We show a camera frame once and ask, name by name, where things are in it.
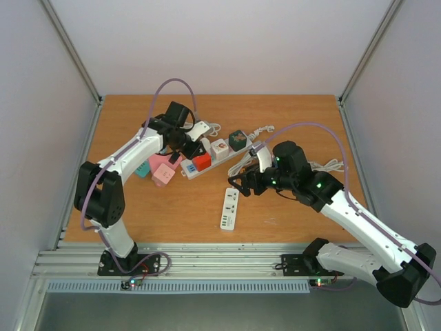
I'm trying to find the grey slotted cable duct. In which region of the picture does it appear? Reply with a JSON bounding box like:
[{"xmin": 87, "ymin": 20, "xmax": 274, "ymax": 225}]
[{"xmin": 46, "ymin": 279, "xmax": 310, "ymax": 294}]

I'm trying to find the small circuit board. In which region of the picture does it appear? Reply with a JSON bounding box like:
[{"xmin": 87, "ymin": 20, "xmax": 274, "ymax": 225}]
[
  {"xmin": 309, "ymin": 278, "xmax": 334, "ymax": 288},
  {"xmin": 120, "ymin": 279, "xmax": 143, "ymax": 290}
]

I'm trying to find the white strip cable centre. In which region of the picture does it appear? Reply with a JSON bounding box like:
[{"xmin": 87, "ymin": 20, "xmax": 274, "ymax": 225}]
[{"xmin": 227, "ymin": 123, "xmax": 276, "ymax": 177}]

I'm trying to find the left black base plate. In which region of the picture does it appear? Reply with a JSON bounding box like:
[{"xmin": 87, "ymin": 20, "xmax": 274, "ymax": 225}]
[{"xmin": 97, "ymin": 250, "xmax": 161, "ymax": 277}]

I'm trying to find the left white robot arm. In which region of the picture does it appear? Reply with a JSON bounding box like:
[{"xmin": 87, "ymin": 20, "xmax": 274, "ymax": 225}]
[{"xmin": 74, "ymin": 101, "xmax": 211, "ymax": 274}]

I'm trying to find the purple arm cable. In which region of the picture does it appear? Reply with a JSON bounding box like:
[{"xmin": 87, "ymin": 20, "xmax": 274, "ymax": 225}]
[
  {"xmin": 81, "ymin": 77, "xmax": 199, "ymax": 273},
  {"xmin": 254, "ymin": 121, "xmax": 441, "ymax": 305}
]

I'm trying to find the dark green cube adapter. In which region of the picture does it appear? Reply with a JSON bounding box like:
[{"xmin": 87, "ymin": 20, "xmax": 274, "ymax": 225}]
[{"xmin": 228, "ymin": 130, "xmax": 247, "ymax": 152}]

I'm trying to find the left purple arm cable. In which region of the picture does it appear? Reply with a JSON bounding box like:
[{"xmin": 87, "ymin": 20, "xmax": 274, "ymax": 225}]
[{"xmin": 81, "ymin": 77, "xmax": 199, "ymax": 273}]

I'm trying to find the white power strip with USB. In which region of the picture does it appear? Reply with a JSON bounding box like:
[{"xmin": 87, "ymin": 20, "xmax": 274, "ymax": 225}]
[{"xmin": 220, "ymin": 188, "xmax": 240, "ymax": 231}]

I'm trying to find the red cube adapter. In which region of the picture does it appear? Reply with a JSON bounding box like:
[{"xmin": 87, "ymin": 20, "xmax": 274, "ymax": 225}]
[{"xmin": 192, "ymin": 152, "xmax": 212, "ymax": 172}]

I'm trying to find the white cable bundle right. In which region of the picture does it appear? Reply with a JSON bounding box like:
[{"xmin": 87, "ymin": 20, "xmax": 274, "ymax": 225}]
[{"xmin": 308, "ymin": 158, "xmax": 345, "ymax": 172}]

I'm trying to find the left small circuit board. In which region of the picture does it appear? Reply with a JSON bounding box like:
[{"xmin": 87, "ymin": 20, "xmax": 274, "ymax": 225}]
[{"xmin": 120, "ymin": 279, "xmax": 143, "ymax": 290}]

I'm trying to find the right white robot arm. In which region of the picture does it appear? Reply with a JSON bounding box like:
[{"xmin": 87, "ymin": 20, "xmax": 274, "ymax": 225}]
[{"xmin": 228, "ymin": 141, "xmax": 436, "ymax": 308}]

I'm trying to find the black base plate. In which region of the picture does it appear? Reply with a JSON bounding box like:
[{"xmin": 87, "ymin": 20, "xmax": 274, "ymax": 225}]
[
  {"xmin": 274, "ymin": 254, "xmax": 343, "ymax": 277},
  {"xmin": 97, "ymin": 250, "xmax": 161, "ymax": 277}
]

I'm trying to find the long white multicolour power strip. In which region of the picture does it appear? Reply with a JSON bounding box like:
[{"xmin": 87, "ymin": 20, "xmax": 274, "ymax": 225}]
[{"xmin": 181, "ymin": 137, "xmax": 252, "ymax": 180}]

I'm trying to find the teal power strip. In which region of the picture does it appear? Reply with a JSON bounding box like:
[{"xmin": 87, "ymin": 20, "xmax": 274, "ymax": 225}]
[{"xmin": 134, "ymin": 161, "xmax": 150, "ymax": 178}]

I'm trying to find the right small circuit board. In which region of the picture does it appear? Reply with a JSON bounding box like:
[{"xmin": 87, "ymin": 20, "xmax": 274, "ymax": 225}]
[{"xmin": 309, "ymin": 278, "xmax": 334, "ymax": 288}]

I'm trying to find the small black charger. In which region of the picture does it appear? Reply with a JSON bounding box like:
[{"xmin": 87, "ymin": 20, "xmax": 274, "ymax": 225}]
[{"xmin": 168, "ymin": 152, "xmax": 182, "ymax": 164}]

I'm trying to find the pink cube adapter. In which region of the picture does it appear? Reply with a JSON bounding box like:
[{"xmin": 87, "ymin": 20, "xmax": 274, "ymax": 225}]
[{"xmin": 152, "ymin": 163, "xmax": 175, "ymax": 188}]

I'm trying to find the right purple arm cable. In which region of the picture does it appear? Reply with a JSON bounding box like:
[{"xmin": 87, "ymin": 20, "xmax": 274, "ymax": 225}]
[{"xmin": 254, "ymin": 121, "xmax": 441, "ymax": 305}]

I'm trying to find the pink triangular power strip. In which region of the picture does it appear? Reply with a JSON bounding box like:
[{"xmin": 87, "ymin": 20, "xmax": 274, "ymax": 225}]
[{"xmin": 147, "ymin": 154, "xmax": 183, "ymax": 174}]

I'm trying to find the white cube adapter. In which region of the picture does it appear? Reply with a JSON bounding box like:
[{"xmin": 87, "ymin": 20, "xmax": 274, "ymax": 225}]
[{"xmin": 210, "ymin": 139, "xmax": 229, "ymax": 161}]

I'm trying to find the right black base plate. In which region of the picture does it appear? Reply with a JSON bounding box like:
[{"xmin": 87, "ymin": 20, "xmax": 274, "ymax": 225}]
[{"xmin": 274, "ymin": 254, "xmax": 343, "ymax": 277}]

